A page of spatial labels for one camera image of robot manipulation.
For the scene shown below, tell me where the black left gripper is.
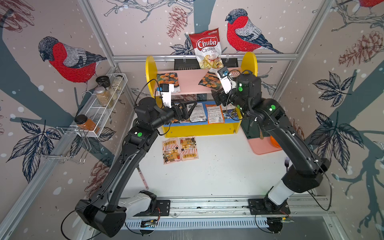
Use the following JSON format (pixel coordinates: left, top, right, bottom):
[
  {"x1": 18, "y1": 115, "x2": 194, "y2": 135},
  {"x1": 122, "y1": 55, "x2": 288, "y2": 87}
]
[{"x1": 150, "y1": 97, "x2": 197, "y2": 131}]

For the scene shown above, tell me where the black orange marigold seed bag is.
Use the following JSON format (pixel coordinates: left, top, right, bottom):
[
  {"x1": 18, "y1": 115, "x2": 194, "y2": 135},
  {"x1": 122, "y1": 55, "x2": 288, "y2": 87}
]
[{"x1": 199, "y1": 69, "x2": 222, "y2": 91}]

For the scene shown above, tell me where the pink storefront seed bag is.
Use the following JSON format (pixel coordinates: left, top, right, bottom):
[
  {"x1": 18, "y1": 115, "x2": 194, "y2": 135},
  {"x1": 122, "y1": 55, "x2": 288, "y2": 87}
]
[
  {"x1": 162, "y1": 138, "x2": 182, "y2": 165},
  {"x1": 229, "y1": 69, "x2": 241, "y2": 79},
  {"x1": 180, "y1": 136, "x2": 199, "y2": 161}
]

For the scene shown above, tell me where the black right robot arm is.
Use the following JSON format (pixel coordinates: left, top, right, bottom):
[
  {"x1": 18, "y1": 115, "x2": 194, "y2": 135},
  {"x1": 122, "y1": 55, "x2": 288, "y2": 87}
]
[{"x1": 212, "y1": 68, "x2": 331, "y2": 213}]

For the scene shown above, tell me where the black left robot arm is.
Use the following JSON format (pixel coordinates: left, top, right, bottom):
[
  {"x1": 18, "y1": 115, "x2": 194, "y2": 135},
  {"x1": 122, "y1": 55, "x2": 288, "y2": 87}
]
[{"x1": 75, "y1": 97, "x2": 197, "y2": 238}]

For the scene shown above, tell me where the orange bordered seed bag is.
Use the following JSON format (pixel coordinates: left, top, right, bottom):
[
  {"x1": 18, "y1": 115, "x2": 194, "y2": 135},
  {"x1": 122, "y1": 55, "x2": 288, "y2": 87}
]
[{"x1": 206, "y1": 105, "x2": 225, "y2": 124}]

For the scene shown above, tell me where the blue flower seed bag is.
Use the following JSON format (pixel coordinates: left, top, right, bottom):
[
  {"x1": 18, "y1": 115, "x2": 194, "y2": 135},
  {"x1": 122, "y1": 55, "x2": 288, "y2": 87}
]
[{"x1": 221, "y1": 104, "x2": 239, "y2": 120}]

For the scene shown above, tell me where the yellow two-tier shelf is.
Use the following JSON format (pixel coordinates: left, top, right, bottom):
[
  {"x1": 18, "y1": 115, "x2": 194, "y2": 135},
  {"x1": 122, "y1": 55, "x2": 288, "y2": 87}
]
[{"x1": 146, "y1": 56, "x2": 241, "y2": 138}]

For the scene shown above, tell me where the marigold seed bag left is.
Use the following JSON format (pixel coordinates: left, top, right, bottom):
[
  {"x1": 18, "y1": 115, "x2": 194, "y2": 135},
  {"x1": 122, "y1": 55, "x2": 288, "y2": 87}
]
[{"x1": 157, "y1": 72, "x2": 181, "y2": 93}]

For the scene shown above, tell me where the red Chuba chips bag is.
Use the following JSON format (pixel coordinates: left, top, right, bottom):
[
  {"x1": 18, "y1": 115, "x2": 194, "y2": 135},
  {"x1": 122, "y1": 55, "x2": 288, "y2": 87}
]
[{"x1": 189, "y1": 28, "x2": 224, "y2": 69}]

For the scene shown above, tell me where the dark green cloth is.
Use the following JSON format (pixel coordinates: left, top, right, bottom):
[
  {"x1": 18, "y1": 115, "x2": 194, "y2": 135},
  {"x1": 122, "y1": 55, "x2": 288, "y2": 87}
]
[{"x1": 241, "y1": 118, "x2": 264, "y2": 140}]

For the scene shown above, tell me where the pink tray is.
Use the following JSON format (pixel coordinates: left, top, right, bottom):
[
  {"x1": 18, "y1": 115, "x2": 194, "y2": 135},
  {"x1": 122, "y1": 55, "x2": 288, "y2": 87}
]
[{"x1": 247, "y1": 131, "x2": 282, "y2": 155}]

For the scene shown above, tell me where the orange bowl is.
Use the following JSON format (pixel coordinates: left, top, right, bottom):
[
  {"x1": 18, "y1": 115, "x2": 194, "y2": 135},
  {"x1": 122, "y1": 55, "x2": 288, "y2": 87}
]
[{"x1": 270, "y1": 136, "x2": 281, "y2": 149}]

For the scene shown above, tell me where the pale spice jar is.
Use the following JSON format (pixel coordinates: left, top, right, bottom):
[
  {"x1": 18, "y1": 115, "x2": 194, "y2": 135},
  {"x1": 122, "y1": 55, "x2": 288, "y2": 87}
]
[{"x1": 112, "y1": 75, "x2": 124, "y2": 91}]

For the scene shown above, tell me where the tan spice jar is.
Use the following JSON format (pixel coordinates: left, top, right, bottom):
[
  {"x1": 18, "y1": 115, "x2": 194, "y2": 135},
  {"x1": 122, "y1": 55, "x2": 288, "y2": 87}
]
[{"x1": 94, "y1": 86, "x2": 113, "y2": 109}]

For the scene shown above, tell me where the black lid spice jar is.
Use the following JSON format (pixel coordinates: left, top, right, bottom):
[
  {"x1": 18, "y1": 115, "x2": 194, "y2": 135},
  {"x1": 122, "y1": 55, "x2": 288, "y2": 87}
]
[{"x1": 96, "y1": 76, "x2": 115, "y2": 95}]

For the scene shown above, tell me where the dark purple fork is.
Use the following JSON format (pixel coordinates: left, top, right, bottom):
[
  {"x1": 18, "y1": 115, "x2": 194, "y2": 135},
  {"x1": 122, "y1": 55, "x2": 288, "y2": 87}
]
[{"x1": 284, "y1": 157, "x2": 290, "y2": 171}]

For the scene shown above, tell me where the orange spice jar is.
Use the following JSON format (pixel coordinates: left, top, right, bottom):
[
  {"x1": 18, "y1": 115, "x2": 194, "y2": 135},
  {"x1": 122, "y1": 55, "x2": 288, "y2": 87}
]
[{"x1": 74, "y1": 115, "x2": 97, "y2": 131}]

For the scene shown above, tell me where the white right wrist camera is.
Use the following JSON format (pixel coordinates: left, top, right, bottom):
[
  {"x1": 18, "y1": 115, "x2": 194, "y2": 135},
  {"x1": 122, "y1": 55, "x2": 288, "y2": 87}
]
[{"x1": 217, "y1": 67, "x2": 232, "y2": 94}]

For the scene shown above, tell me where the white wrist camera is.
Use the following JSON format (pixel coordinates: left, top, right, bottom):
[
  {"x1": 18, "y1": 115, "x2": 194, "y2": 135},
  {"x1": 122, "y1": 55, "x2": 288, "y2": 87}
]
[
  {"x1": 159, "y1": 84, "x2": 175, "y2": 108},
  {"x1": 217, "y1": 67, "x2": 232, "y2": 94}
]

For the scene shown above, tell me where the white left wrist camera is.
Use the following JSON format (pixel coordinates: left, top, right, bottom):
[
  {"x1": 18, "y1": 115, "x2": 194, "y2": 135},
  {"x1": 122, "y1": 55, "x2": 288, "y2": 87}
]
[{"x1": 159, "y1": 84, "x2": 175, "y2": 108}]

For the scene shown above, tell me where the pink handled fork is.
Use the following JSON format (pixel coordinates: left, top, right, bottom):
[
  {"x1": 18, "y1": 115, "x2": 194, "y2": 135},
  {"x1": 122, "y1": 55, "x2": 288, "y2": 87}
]
[{"x1": 137, "y1": 167, "x2": 149, "y2": 190}]

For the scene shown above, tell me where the white wire spice rack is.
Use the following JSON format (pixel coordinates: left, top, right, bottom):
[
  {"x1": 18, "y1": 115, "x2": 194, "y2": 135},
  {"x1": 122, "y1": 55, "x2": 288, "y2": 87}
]
[{"x1": 70, "y1": 73, "x2": 128, "y2": 142}]

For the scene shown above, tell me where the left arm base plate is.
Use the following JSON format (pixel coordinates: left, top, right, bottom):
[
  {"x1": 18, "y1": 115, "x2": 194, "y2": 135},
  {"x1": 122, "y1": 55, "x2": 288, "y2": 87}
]
[{"x1": 135, "y1": 200, "x2": 171, "y2": 217}]

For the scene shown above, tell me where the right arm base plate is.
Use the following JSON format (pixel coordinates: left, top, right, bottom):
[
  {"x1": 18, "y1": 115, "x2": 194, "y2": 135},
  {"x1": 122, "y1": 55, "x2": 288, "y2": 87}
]
[{"x1": 247, "y1": 198, "x2": 291, "y2": 215}]

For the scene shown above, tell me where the chrome wire holder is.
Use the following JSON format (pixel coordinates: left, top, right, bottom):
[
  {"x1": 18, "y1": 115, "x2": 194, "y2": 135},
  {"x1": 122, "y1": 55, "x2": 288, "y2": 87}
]
[{"x1": 34, "y1": 126, "x2": 92, "y2": 165}]

